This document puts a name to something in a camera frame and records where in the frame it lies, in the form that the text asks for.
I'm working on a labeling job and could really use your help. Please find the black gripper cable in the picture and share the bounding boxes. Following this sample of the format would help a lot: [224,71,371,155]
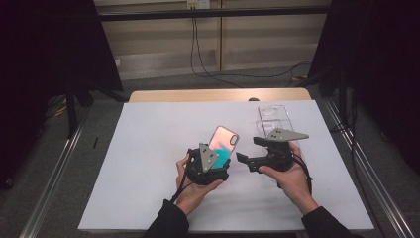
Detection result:
[290,151,314,196]
[169,161,195,204]

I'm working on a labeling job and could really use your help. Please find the blue and pink phone case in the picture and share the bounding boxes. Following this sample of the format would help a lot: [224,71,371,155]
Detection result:
[207,124,241,171]

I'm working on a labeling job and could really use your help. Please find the white table mat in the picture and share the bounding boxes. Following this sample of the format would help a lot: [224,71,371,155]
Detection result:
[77,99,375,233]

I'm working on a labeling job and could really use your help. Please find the person's right hand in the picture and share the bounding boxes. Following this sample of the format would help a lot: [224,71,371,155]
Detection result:
[258,142,320,217]

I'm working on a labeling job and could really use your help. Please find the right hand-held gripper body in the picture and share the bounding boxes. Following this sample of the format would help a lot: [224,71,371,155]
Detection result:
[263,127,310,173]

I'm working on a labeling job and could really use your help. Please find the light wooden table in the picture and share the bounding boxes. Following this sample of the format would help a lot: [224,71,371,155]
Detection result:
[128,87,313,104]

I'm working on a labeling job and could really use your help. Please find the metal floor rail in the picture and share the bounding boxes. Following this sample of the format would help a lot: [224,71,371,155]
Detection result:
[322,98,416,238]
[19,108,91,238]

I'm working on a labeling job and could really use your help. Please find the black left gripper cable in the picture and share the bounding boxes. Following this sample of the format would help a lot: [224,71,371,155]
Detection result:
[169,161,195,204]

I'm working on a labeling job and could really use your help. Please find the yellow floor cable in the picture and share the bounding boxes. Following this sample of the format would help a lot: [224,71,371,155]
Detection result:
[52,94,69,118]

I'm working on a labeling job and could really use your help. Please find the person's left hand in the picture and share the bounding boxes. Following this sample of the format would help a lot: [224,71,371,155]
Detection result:
[175,154,226,217]

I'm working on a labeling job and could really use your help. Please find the black horizontal bar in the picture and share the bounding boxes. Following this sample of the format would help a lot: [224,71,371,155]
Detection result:
[98,5,332,23]

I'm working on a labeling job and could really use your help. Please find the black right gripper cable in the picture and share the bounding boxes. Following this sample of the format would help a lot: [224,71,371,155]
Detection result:
[290,151,314,196]

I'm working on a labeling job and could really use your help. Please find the black metal stand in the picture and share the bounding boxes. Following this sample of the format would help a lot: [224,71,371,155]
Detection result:
[63,78,79,140]

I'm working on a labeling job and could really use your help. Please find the clear plastic storage box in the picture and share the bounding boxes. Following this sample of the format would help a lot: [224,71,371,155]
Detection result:
[256,104,308,183]

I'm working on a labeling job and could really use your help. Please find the black hanging cable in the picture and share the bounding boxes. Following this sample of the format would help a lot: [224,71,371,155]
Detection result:
[189,17,245,89]
[194,17,312,79]

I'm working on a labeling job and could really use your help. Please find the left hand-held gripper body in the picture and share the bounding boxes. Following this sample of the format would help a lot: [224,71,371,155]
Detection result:
[185,142,230,186]

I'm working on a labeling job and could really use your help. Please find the white wall outlet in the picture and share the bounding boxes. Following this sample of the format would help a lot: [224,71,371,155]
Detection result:
[186,0,212,10]

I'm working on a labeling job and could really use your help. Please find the black floor cables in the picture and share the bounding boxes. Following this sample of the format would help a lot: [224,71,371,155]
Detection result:
[329,93,363,168]

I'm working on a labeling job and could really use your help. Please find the black curtain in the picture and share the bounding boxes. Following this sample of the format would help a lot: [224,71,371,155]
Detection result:
[0,0,125,191]
[306,0,420,177]

